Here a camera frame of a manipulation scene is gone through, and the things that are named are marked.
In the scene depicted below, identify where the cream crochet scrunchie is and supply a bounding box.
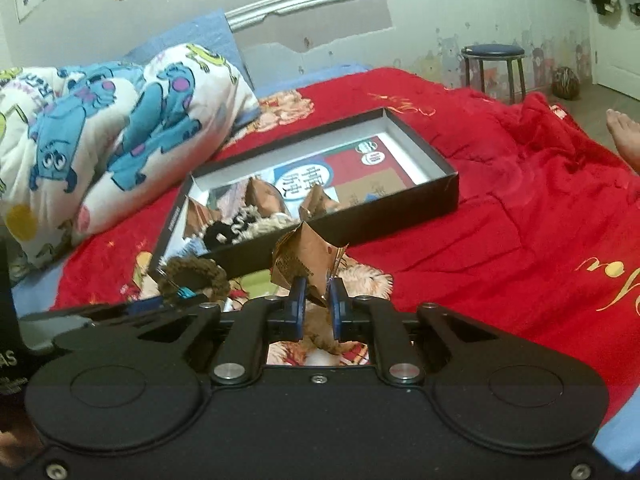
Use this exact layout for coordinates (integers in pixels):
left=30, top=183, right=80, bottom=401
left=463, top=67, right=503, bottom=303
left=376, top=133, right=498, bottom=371
left=242, top=212, right=299, bottom=240

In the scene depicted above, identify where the brown crochet scrunchie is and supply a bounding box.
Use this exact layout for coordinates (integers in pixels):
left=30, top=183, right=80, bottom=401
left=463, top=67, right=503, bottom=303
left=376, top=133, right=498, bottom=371
left=157, top=256, right=230, bottom=302

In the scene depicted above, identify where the blue padded stool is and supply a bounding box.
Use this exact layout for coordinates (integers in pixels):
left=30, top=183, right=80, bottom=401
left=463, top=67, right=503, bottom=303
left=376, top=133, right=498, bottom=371
left=461, top=44, right=527, bottom=104

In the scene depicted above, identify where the red bed blanket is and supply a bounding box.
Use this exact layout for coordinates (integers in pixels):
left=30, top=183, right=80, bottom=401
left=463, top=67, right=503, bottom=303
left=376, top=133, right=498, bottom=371
left=52, top=65, right=640, bottom=428

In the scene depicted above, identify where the person bare foot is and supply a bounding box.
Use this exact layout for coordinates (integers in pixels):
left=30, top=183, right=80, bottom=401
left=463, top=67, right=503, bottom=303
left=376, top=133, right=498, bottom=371
left=605, top=108, right=640, bottom=174

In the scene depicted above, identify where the colourful history book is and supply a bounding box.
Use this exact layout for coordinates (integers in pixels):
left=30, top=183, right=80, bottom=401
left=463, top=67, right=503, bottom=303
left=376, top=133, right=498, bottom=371
left=198, top=132, right=426, bottom=218

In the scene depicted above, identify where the blue pillow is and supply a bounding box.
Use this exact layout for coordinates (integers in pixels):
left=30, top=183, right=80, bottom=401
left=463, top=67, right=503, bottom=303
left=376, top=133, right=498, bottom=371
left=124, top=9, right=254, bottom=89

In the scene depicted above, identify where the white door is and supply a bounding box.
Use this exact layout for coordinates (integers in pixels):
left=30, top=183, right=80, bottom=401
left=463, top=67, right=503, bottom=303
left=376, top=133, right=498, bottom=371
left=587, top=0, right=639, bottom=99

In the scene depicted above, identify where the brown patterned ball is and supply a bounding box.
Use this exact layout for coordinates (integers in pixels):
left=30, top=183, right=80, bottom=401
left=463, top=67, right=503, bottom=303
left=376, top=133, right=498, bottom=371
left=551, top=66, right=580, bottom=101

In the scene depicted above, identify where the light blue bed sheet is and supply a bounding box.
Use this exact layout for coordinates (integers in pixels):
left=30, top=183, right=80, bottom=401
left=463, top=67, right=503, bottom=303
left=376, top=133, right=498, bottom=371
left=593, top=390, right=640, bottom=472

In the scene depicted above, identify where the monster print white blanket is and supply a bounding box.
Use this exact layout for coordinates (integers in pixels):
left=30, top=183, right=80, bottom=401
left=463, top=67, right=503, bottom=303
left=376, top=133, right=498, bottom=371
left=1, top=42, right=259, bottom=275

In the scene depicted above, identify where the black cardboard box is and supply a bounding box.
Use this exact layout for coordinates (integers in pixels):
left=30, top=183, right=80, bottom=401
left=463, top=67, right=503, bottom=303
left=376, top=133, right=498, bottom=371
left=149, top=108, right=459, bottom=278

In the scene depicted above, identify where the brown pyramid snack packet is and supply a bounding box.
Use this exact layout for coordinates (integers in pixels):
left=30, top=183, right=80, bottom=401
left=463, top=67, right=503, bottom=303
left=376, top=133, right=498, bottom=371
left=271, top=222, right=347, bottom=306
left=298, top=184, right=342, bottom=221
left=244, top=177, right=288, bottom=218

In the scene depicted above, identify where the black crochet scrunchie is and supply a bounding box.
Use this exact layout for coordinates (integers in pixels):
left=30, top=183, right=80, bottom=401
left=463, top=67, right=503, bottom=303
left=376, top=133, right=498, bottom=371
left=203, top=209, right=260, bottom=250

